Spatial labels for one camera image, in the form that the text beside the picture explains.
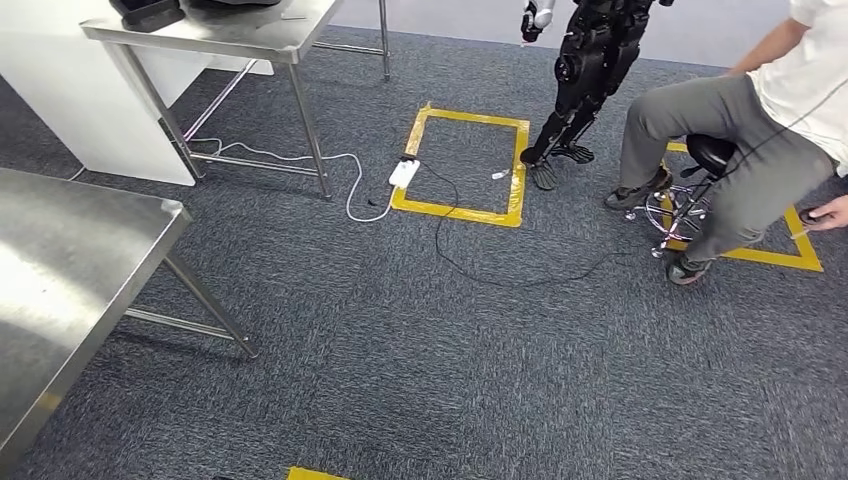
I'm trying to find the black humanoid robot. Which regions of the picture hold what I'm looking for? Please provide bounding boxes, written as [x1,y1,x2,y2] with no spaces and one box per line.
[518,0,677,192]

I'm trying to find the yellow floor tape square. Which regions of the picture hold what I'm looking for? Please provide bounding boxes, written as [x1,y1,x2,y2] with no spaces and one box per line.
[286,466,352,480]

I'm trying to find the person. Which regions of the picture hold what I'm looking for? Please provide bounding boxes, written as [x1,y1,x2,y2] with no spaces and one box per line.
[604,0,848,287]

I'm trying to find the black floor cable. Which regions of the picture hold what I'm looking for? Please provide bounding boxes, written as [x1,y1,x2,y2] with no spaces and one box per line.
[417,158,634,289]

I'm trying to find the white floor cable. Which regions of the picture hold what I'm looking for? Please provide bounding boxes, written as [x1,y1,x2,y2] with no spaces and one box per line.
[69,137,399,225]

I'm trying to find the black electronic device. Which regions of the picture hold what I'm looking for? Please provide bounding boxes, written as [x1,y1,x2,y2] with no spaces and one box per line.
[109,0,187,33]

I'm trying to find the stainless steel table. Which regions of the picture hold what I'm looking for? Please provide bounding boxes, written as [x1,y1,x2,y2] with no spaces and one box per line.
[79,0,392,200]

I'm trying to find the person's left hand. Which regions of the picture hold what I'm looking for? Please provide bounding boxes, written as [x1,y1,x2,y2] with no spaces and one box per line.
[798,195,848,233]

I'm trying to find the black swivel stool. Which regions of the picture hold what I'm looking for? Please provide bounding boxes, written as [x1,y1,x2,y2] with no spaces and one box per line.
[625,133,740,261]

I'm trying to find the stainless steel workbench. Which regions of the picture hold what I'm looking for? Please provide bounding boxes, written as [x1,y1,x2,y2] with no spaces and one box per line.
[0,167,261,458]

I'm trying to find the white power strip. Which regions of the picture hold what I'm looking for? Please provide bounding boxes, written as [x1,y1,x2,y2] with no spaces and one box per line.
[387,155,422,191]

